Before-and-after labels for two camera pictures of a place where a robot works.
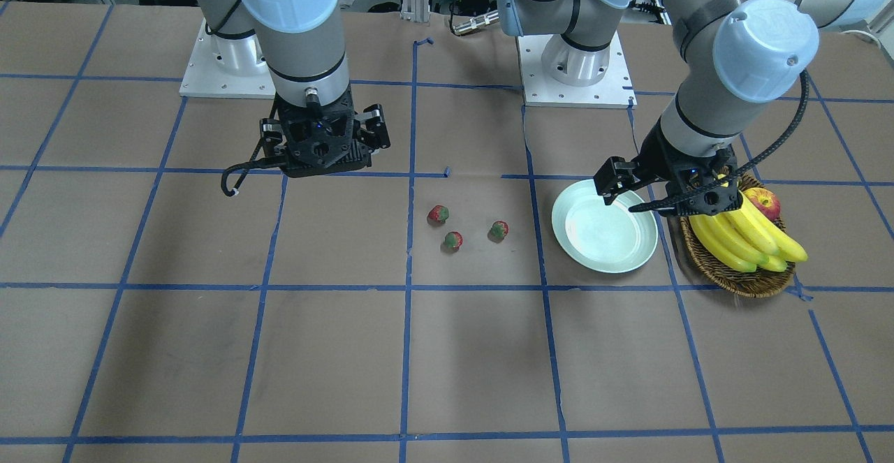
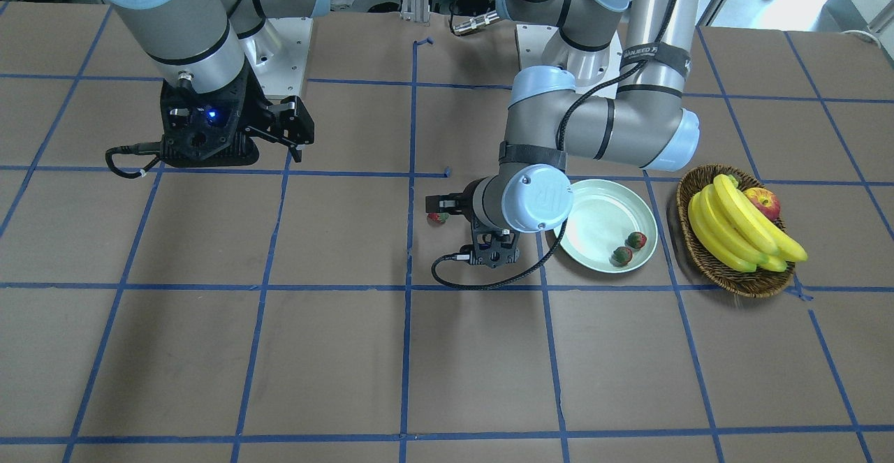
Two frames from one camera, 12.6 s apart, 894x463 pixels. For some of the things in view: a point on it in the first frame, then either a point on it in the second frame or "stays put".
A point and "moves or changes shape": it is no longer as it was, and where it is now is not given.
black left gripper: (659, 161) -> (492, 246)
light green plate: (601, 237) stays put
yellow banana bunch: (746, 240) stays put
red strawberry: (438, 215) stays put
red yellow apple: (764, 200) stays put
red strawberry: (498, 231) moves or changes shape
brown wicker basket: (760, 283) stays put
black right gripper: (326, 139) -> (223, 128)
